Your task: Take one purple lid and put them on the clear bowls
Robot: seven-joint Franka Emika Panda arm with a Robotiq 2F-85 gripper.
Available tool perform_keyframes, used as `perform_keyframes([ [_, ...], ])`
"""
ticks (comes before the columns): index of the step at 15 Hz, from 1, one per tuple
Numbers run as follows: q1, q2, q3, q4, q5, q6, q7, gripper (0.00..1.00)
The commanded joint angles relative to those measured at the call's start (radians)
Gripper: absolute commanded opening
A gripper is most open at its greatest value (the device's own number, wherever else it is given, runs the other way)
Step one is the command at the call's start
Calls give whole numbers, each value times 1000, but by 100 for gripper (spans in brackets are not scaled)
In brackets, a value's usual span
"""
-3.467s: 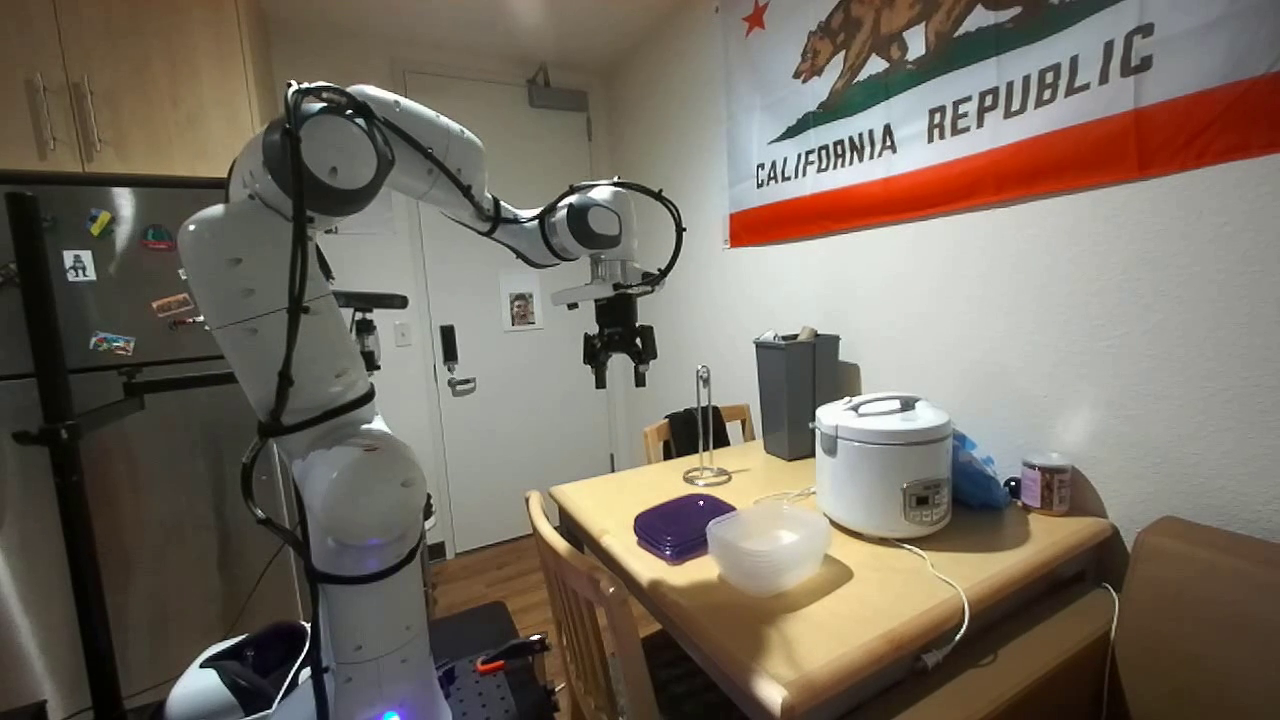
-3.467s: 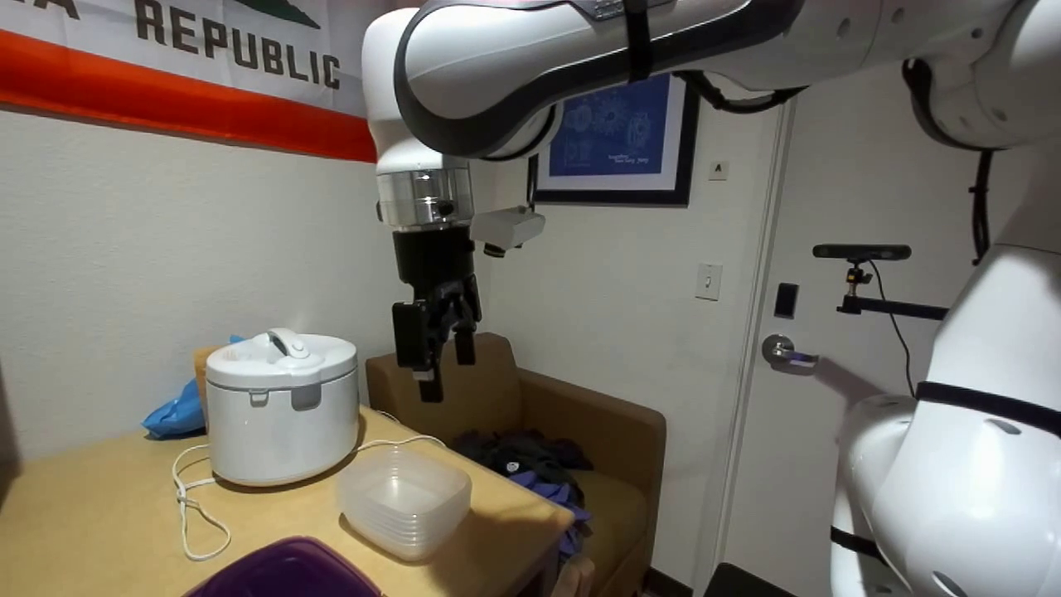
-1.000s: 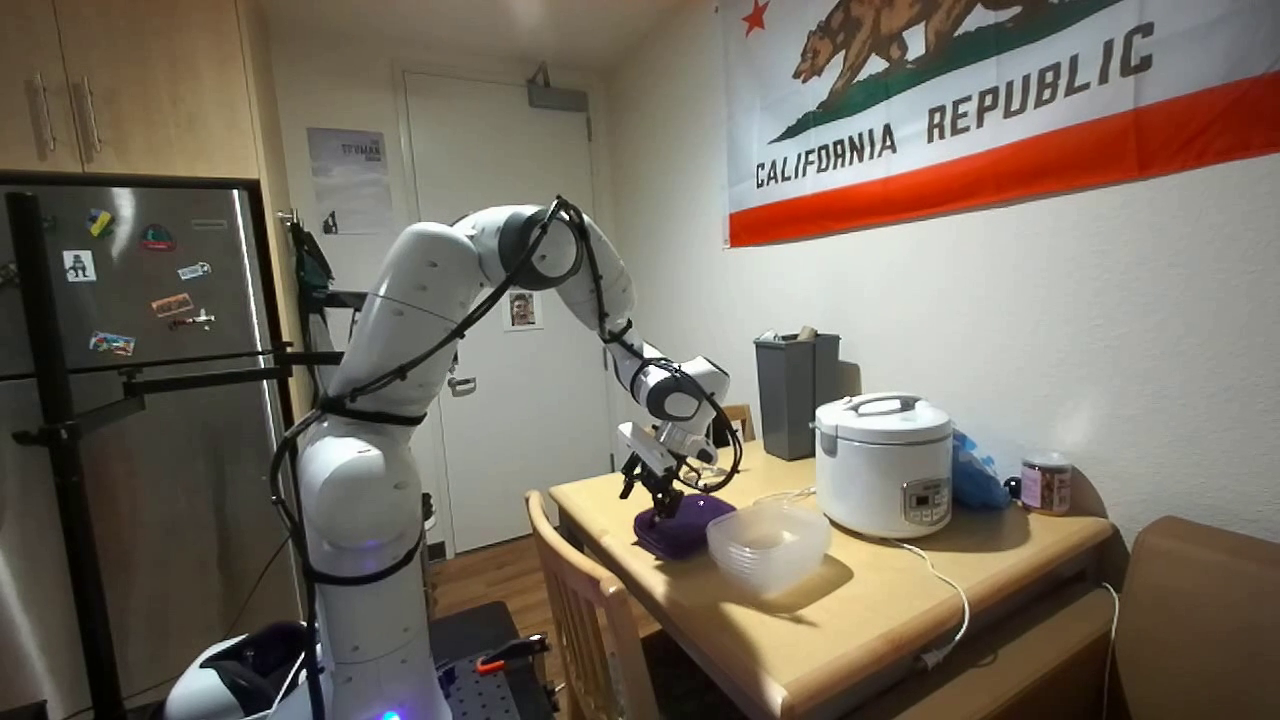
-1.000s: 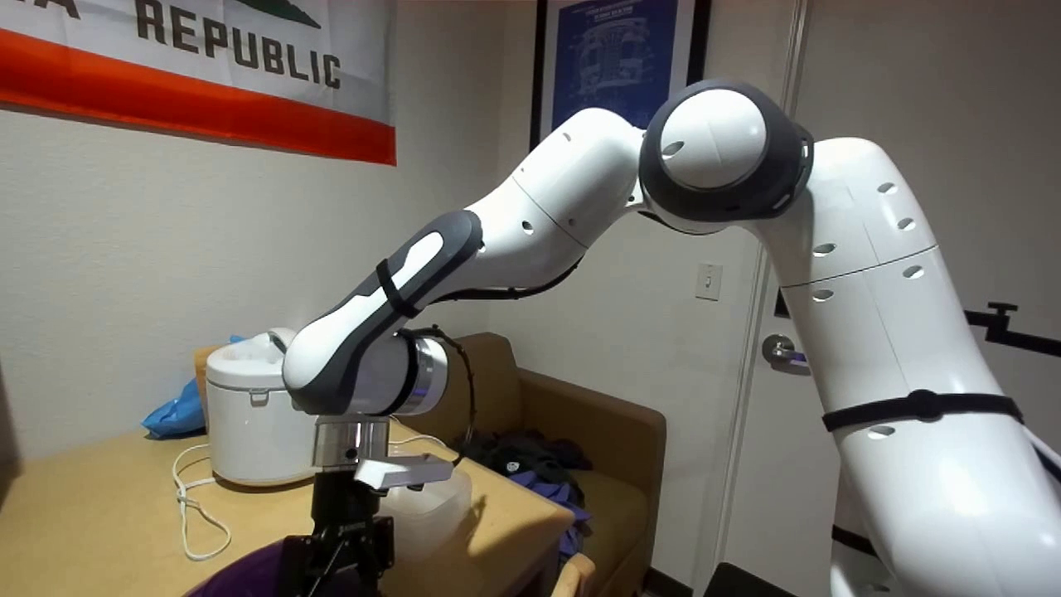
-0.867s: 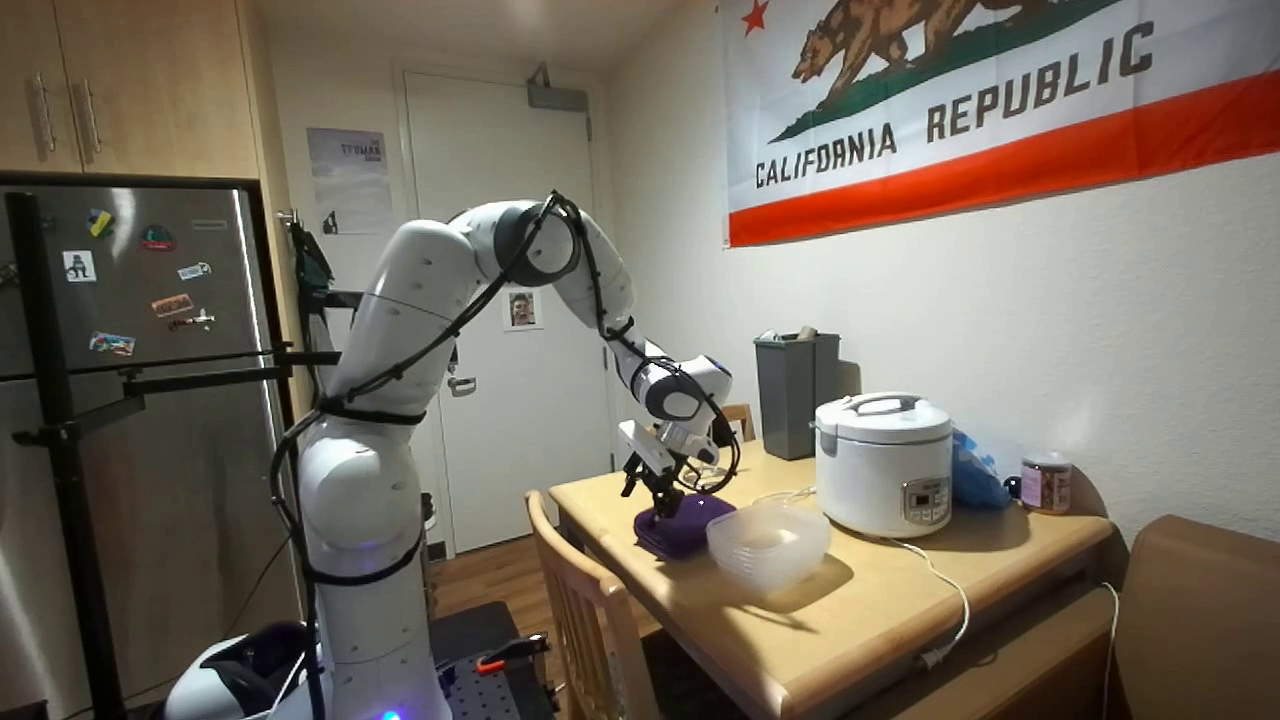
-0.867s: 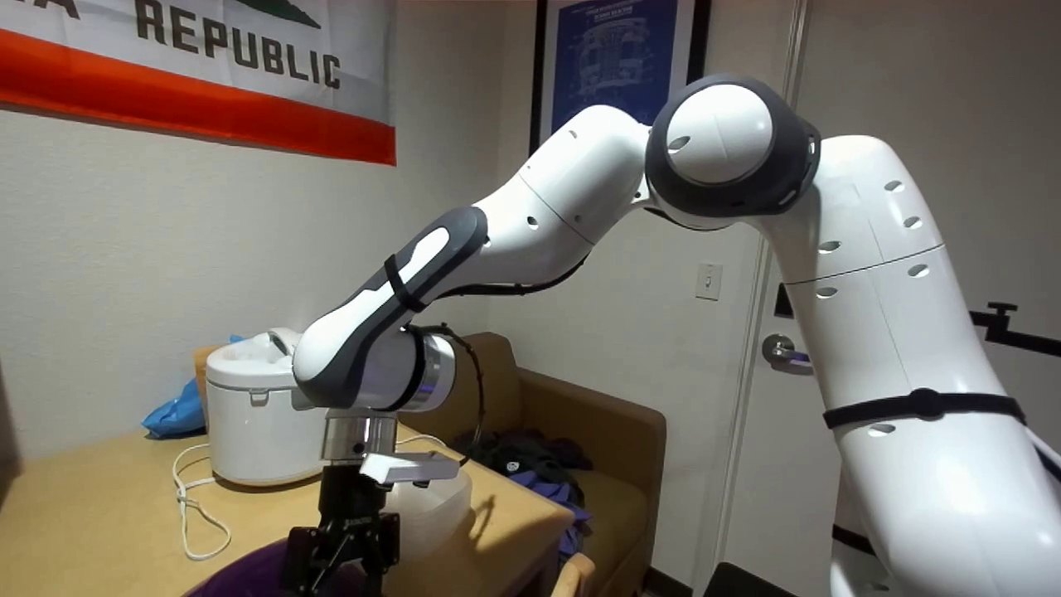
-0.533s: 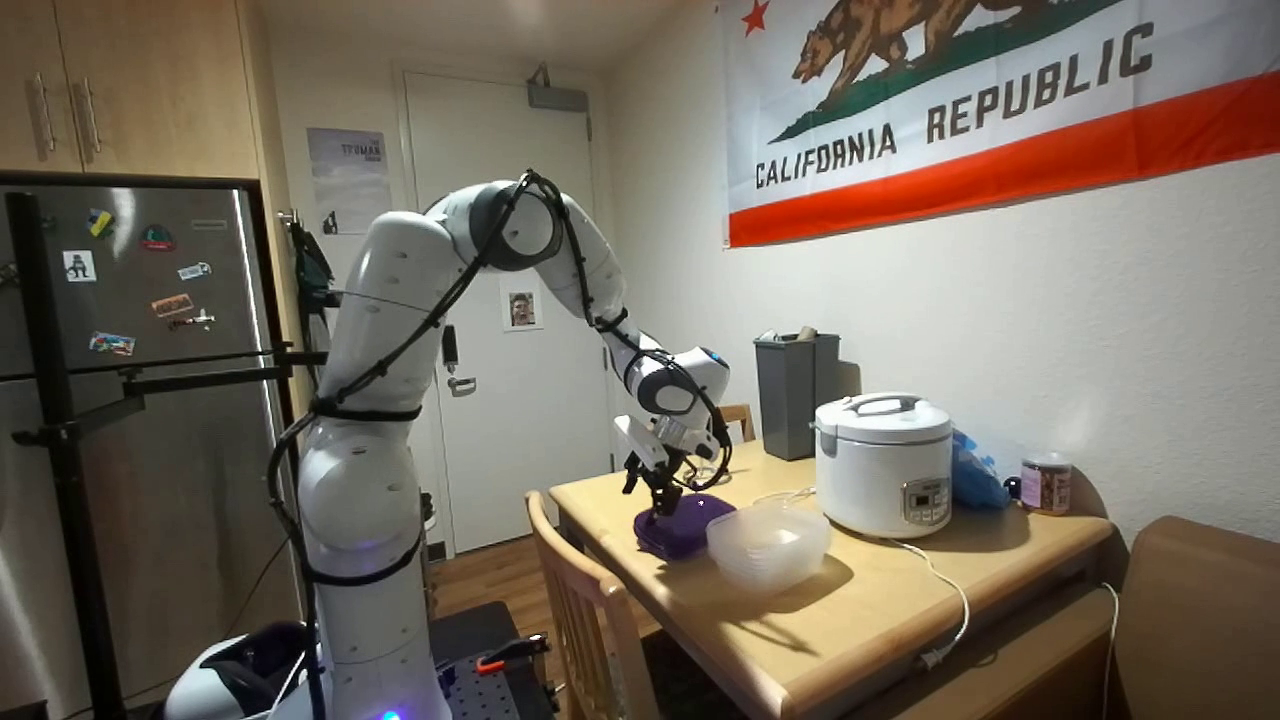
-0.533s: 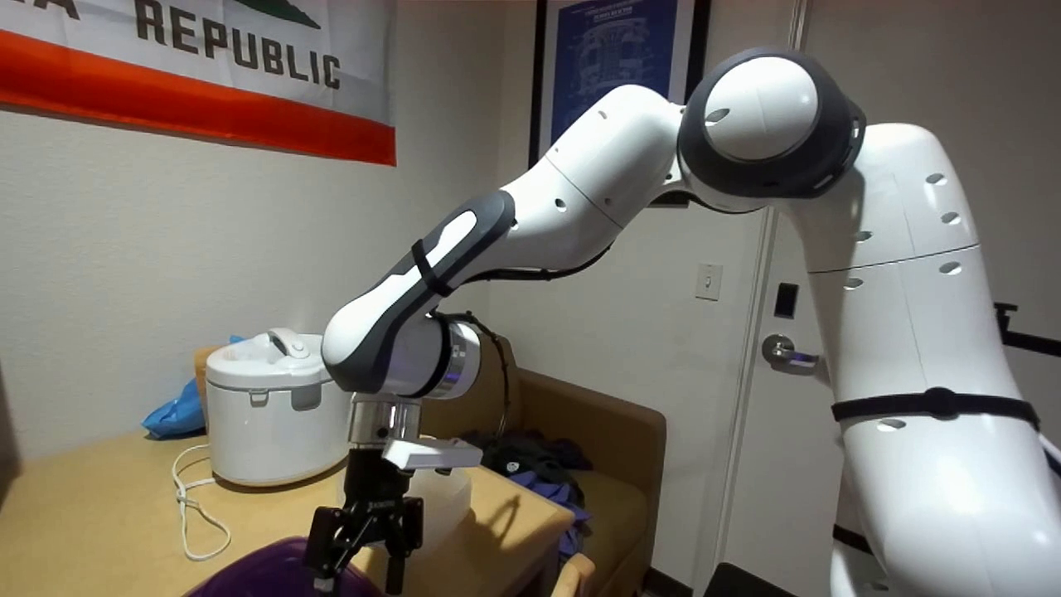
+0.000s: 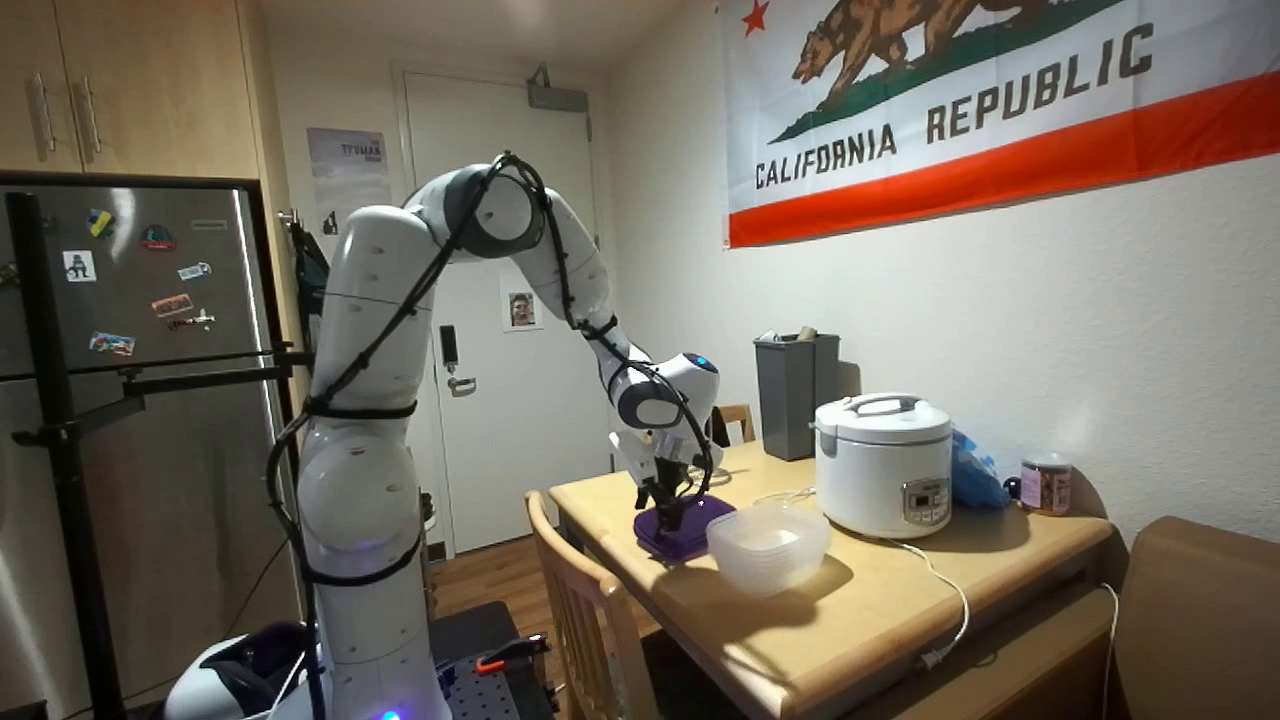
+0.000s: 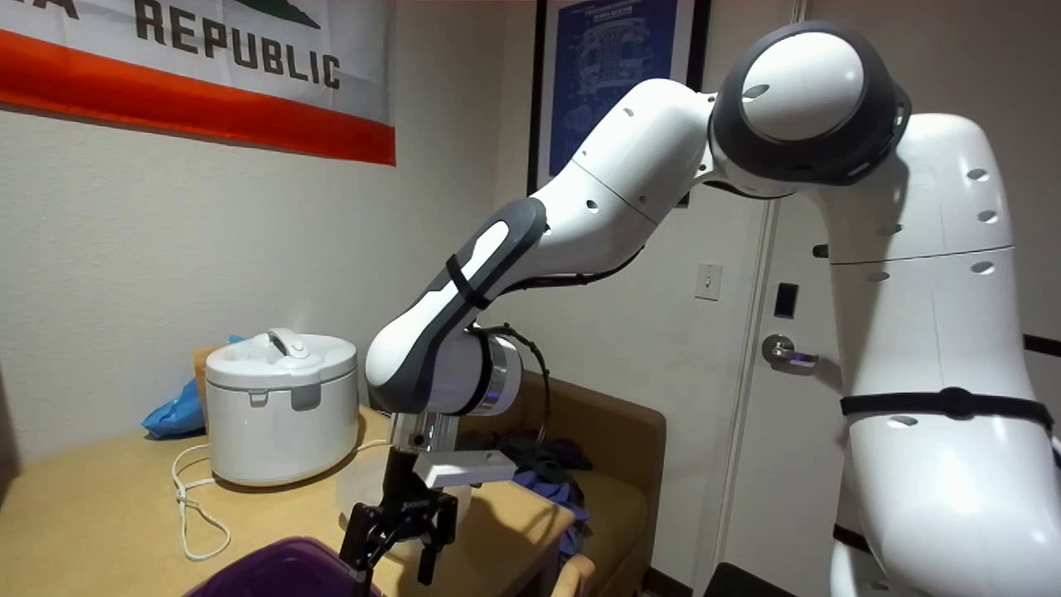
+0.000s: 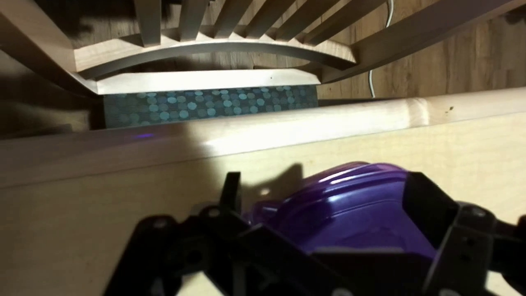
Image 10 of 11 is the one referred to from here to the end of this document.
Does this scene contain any white power cord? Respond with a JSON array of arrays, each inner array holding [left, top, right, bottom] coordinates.
[[165, 431, 391, 565]]

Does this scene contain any white light switch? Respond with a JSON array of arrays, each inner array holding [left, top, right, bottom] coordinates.
[[692, 262, 727, 304]]

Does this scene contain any clear plastic bowl stack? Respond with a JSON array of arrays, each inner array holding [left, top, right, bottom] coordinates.
[[335, 449, 478, 558]]

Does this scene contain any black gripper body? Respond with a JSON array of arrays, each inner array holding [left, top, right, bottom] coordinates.
[[348, 446, 460, 545]]

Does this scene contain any dark grey bin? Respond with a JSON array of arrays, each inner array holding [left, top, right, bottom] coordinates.
[[0, 369, 23, 508]]

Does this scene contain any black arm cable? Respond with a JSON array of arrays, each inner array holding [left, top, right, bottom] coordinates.
[[474, 321, 558, 446]]

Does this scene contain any blue framed poster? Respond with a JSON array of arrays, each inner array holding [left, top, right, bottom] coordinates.
[[527, 0, 713, 196]]

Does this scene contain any silver door lever handle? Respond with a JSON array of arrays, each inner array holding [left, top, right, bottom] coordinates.
[[761, 331, 850, 393]]

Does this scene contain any white rice cooker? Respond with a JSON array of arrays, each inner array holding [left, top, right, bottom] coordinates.
[[201, 324, 366, 491]]

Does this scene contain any blue cloth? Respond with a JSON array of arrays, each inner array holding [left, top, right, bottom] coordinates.
[[139, 375, 212, 442]]

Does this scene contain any wooden chair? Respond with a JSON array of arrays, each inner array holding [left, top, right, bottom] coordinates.
[[547, 550, 597, 597]]

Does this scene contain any purple bowl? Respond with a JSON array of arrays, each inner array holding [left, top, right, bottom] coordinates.
[[187, 534, 384, 597]]

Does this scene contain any dark clothes pile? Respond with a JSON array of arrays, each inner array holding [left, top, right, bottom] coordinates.
[[501, 436, 594, 568]]

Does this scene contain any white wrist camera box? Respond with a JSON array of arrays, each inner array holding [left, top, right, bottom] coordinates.
[[415, 446, 522, 491]]

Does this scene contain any California Republic flag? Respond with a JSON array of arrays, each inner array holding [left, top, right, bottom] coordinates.
[[0, 0, 399, 169]]

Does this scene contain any white door with lever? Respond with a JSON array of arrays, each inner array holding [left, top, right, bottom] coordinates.
[[692, 187, 874, 597]]

